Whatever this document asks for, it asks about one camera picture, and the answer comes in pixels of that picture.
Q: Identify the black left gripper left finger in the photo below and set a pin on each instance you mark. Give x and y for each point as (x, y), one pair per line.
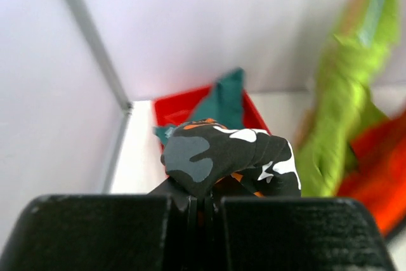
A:
(104, 232)

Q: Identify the orange grey camouflage shorts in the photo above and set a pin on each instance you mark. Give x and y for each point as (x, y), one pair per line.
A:
(199, 154)

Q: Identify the wooden clothes rack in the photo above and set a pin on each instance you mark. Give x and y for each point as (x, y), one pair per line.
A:
(347, 24)

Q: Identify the red plastic bin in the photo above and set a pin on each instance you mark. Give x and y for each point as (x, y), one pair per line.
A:
(253, 115)

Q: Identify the lime green shorts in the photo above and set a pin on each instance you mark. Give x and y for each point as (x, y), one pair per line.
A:
(356, 60)

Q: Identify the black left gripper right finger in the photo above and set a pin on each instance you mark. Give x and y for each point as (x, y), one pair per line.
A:
(292, 233)

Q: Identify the teal green shorts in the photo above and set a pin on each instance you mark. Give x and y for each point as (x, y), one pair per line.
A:
(221, 101)

